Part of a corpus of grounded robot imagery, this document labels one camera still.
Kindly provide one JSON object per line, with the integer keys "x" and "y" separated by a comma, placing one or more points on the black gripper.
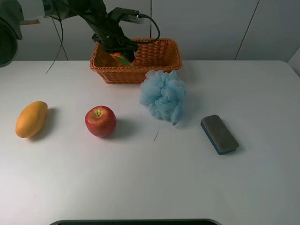
{"x": 113, "y": 40}

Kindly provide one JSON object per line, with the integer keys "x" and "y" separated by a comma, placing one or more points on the colourful puzzle cube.
{"x": 122, "y": 61}

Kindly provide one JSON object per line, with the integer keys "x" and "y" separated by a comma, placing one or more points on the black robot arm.
{"x": 15, "y": 13}

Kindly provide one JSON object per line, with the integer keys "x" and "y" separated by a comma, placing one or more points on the orange wicker basket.
{"x": 161, "y": 55}

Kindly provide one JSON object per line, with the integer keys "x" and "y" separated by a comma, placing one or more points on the red apple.
{"x": 101, "y": 121}

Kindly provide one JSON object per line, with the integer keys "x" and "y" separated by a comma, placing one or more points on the light blue bath loofah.
{"x": 164, "y": 94}

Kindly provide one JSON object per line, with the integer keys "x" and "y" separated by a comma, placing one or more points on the yellow mango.
{"x": 31, "y": 120}

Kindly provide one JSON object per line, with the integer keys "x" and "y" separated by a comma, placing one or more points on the blue grey board eraser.
{"x": 219, "y": 135}

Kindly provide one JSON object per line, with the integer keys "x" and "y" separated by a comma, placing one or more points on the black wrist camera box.
{"x": 127, "y": 15}

